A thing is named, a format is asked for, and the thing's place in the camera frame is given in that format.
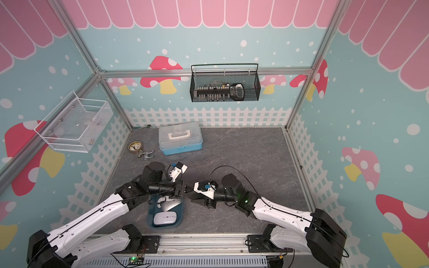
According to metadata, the green lit circuit board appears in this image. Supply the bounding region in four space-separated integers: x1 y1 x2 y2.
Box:
121 256 145 267

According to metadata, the chrome metal faucet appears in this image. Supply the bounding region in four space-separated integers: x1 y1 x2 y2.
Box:
139 150 154 160

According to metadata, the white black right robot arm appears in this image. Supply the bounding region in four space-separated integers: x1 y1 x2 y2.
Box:
184 174 349 268

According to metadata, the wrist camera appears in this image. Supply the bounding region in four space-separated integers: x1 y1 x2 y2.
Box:
193 182 217 200
168 162 188 182

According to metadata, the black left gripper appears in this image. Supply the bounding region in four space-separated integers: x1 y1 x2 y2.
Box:
149 179 198 199

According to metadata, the white wire wall basket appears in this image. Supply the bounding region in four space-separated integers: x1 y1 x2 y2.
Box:
34 92 114 153

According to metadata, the black wire wall basket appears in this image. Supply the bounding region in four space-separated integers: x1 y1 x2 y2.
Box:
189 63 261 102

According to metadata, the silver grey mouse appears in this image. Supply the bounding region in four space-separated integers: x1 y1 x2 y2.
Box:
157 197 183 212

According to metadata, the dark teal storage tray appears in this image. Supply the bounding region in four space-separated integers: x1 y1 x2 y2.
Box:
147 195 184 229

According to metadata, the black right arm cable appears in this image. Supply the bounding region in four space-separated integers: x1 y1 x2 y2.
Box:
209 165 262 198

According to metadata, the blue box with clear lid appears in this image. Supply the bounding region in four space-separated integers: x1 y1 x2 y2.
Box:
159 122 203 156

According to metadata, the white rounded mouse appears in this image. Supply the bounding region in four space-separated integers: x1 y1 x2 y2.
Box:
153 211 177 226

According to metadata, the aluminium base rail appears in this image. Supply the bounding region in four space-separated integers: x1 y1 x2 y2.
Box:
84 233 323 268

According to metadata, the black device in basket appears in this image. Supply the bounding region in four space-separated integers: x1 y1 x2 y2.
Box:
230 83 245 102

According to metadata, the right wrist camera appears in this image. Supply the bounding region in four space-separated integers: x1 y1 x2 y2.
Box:
193 182 217 200

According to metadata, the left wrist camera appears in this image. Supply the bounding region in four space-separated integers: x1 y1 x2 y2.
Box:
168 162 188 182

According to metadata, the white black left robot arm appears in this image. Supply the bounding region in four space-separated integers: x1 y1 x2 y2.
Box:
26 162 187 268

